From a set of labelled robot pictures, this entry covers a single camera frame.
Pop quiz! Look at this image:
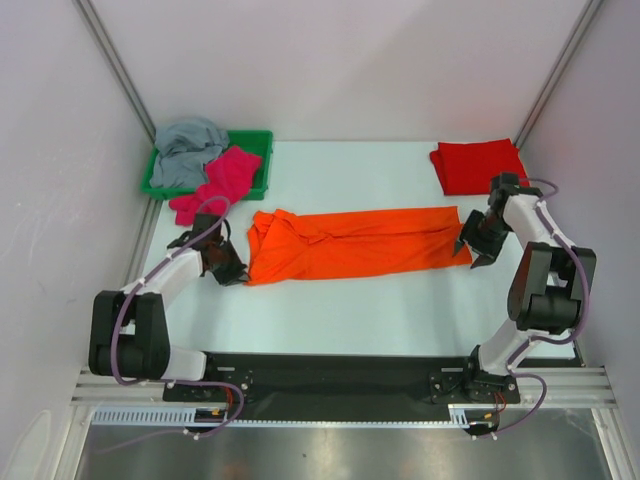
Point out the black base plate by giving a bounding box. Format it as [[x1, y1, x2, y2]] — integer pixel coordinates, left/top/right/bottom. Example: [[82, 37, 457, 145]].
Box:
[[163, 352, 584, 422]]

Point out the orange t-shirt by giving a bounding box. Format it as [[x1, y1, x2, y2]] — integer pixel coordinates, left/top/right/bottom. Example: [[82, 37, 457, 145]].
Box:
[[247, 206, 472, 286]]

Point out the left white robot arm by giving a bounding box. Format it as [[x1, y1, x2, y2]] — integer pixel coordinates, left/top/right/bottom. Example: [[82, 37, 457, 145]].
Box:
[[88, 213, 248, 400]]

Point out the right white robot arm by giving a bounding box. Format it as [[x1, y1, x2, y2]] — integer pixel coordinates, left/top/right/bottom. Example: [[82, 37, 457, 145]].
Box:
[[453, 172, 597, 403]]

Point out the aluminium frame rail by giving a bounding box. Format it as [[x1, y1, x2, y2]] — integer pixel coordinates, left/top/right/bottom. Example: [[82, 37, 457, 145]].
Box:
[[69, 365, 169, 407]]

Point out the aluminium corner post right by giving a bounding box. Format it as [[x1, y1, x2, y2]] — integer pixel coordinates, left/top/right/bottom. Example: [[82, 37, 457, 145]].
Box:
[[513, 0, 606, 148]]

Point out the aluminium corner post left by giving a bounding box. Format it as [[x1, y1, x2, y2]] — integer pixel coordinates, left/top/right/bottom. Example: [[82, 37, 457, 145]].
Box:
[[71, 0, 156, 142]]

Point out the aluminium corner post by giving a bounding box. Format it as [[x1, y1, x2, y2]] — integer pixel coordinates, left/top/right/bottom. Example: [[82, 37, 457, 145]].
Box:
[[513, 0, 606, 148], [71, 0, 156, 142]]

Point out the green plastic bin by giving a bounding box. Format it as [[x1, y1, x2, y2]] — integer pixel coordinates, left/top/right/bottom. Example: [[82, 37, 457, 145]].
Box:
[[140, 130, 274, 201]]

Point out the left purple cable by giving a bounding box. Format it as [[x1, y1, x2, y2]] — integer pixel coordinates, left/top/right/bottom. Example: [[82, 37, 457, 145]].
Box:
[[92, 195, 246, 454]]

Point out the grey t-shirt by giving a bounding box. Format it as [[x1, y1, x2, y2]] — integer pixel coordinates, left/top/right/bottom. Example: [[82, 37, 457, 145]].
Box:
[[149, 117, 230, 189]]

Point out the folded red t-shirt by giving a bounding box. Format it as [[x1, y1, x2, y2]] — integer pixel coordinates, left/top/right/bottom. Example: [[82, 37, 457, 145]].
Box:
[[429, 138, 527, 196]]

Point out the magenta t-shirt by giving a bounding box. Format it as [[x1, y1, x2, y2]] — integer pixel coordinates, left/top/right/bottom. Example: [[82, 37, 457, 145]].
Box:
[[169, 151, 253, 226]]

